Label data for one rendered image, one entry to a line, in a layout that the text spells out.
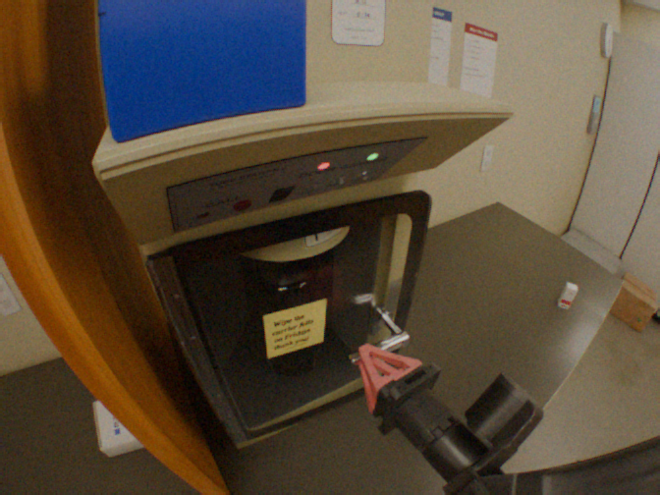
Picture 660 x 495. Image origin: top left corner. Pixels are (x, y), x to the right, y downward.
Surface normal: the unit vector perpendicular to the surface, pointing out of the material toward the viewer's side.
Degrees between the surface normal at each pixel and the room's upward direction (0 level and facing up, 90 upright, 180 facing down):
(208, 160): 135
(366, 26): 90
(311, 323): 90
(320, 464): 0
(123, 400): 90
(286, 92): 90
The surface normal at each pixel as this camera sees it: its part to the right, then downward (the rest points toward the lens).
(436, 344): 0.01, -0.82
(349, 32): 0.52, 0.49
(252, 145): 0.36, 0.93
